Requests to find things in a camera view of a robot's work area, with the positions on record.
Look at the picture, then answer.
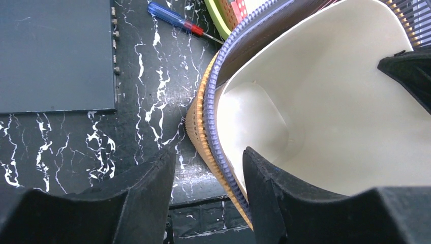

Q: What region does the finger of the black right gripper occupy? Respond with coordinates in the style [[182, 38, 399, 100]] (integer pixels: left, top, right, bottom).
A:
[[377, 48, 430, 112]]

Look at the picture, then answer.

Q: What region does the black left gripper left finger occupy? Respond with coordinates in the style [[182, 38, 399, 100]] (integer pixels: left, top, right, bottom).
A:
[[1, 149, 176, 243]]

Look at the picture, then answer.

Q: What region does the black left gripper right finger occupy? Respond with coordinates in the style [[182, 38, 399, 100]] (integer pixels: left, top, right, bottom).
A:
[[242, 147, 430, 243]]

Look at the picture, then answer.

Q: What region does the cream bin liner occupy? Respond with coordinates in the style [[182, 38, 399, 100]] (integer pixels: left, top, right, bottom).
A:
[[215, 1, 430, 195]]

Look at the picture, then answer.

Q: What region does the dark grey flat box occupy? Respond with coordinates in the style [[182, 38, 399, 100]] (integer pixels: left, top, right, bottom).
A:
[[1, 1, 119, 114]]

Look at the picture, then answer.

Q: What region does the pink perforated basket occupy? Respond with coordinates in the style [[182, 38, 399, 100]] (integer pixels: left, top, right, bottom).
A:
[[216, 0, 265, 31]]

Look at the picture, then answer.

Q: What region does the green plastic tray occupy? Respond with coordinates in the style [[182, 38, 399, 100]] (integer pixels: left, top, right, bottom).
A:
[[204, 0, 235, 40]]

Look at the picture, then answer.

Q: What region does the blue red screwdriver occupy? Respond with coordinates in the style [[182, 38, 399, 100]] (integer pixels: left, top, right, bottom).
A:
[[147, 2, 224, 44]]

